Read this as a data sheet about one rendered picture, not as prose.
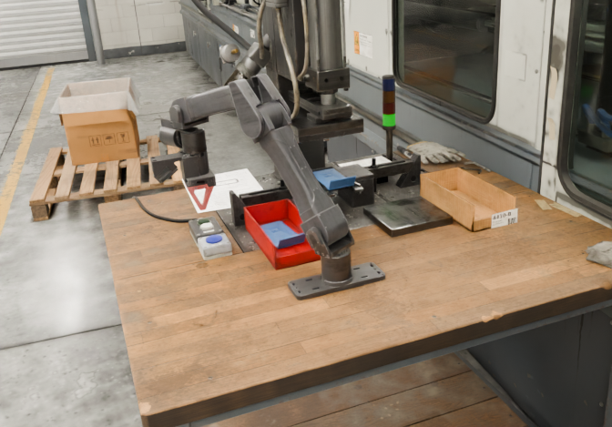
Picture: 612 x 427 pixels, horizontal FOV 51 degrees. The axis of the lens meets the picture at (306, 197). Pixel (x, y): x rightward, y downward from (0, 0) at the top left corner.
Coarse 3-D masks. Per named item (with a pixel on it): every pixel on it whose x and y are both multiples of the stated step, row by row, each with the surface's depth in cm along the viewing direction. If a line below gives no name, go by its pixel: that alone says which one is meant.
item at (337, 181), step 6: (330, 168) 177; (318, 174) 174; (324, 174) 173; (336, 174) 173; (324, 180) 169; (330, 180) 161; (336, 180) 162; (342, 180) 163; (348, 180) 163; (354, 180) 164; (330, 186) 163; (336, 186) 163; (342, 186) 164; (348, 186) 165
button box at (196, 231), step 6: (138, 198) 188; (138, 204) 184; (144, 210) 180; (156, 216) 175; (192, 222) 164; (198, 222) 163; (210, 222) 162; (216, 222) 163; (192, 228) 160; (198, 228) 160; (216, 228) 160; (192, 234) 161; (198, 234) 156; (204, 234) 156; (210, 234) 157; (216, 234) 157; (198, 246) 157
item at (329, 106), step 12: (300, 96) 175; (312, 96) 180; (324, 96) 164; (312, 108) 166; (324, 108) 161; (336, 108) 161; (348, 108) 162; (300, 120) 168; (312, 120) 165; (324, 120) 164; (336, 120) 166; (348, 120) 165; (360, 120) 166; (300, 132) 161; (312, 132) 162; (324, 132) 163; (336, 132) 164; (348, 132) 166; (360, 132) 167
